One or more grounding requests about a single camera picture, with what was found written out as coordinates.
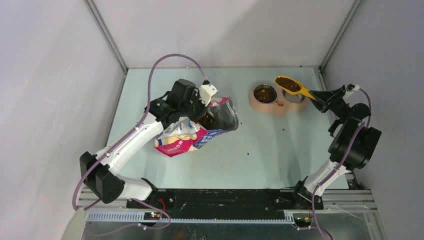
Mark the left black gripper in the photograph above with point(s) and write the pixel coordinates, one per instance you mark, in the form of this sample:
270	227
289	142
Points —
203	108

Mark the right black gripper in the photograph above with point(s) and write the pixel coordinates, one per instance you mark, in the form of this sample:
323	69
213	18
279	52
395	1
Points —
325	104

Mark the colourful pet food bag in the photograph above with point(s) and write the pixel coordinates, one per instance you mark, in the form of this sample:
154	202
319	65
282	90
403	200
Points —
187	135

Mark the yellow plastic scoop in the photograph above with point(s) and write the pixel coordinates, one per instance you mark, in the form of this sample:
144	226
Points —
304	91

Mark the pink double bowl stand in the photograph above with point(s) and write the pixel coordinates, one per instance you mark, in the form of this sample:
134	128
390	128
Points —
278	108

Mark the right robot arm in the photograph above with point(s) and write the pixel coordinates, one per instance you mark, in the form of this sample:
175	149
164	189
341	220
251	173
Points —
353	144

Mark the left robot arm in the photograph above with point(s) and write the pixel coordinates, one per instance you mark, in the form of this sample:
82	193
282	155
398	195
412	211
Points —
101	171

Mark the brown pet food kibble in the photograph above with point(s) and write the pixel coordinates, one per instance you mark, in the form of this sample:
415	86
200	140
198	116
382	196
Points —
288	84

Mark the right steel bowl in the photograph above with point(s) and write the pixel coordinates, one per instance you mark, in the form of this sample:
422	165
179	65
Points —
294	98

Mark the steel bowl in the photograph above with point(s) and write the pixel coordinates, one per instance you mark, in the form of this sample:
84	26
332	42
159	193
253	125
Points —
265	94
294	98

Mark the left steel bowl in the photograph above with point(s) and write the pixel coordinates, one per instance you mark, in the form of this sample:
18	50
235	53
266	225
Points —
265	94

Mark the left electronics board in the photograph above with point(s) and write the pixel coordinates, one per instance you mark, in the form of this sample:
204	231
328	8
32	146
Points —
152	216

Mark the electronics board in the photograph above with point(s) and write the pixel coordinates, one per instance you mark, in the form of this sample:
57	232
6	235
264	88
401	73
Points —
303	223
152	216

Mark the right electronics board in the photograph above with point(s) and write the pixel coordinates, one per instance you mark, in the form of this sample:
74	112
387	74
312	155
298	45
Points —
303	223

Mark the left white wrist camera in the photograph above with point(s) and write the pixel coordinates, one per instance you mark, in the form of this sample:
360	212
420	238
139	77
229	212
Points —
206	92

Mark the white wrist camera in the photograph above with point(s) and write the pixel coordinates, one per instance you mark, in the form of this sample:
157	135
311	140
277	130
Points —
350	89
206	92

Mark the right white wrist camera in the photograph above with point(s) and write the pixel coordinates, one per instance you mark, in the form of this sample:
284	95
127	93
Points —
350	89

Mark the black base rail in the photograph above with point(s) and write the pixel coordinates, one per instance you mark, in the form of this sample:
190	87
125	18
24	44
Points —
229	204

